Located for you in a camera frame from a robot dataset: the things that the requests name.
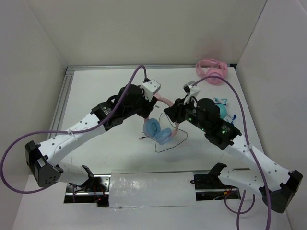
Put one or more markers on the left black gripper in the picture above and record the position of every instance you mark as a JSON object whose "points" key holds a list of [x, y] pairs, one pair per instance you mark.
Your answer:
{"points": [[148, 107]]}

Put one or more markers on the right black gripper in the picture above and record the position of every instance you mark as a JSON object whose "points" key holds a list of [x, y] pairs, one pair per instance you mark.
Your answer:
{"points": [[178, 108]]}

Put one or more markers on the pink blue cat-ear headphones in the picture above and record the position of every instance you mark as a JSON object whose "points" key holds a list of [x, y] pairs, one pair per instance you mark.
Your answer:
{"points": [[152, 129]]}

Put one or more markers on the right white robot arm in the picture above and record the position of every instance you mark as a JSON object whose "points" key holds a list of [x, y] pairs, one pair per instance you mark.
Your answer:
{"points": [[270, 180]]}

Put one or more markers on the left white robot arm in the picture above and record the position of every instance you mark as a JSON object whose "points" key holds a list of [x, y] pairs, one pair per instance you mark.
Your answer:
{"points": [[44, 158]]}

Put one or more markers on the teal cat-ear headphones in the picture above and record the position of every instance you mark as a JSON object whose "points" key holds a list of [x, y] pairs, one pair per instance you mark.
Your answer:
{"points": [[222, 104]]}

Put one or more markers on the white taped cover sheet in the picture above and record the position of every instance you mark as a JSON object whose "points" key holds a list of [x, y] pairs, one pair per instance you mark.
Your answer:
{"points": [[170, 189]]}

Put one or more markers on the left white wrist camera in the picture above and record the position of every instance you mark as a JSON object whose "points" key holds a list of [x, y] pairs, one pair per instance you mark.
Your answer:
{"points": [[150, 88]]}

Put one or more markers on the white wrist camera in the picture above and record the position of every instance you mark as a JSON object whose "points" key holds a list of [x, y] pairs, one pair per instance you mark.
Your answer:
{"points": [[192, 90], [150, 88]]}

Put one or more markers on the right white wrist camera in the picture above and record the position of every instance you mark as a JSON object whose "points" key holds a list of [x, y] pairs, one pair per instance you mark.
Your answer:
{"points": [[192, 90]]}

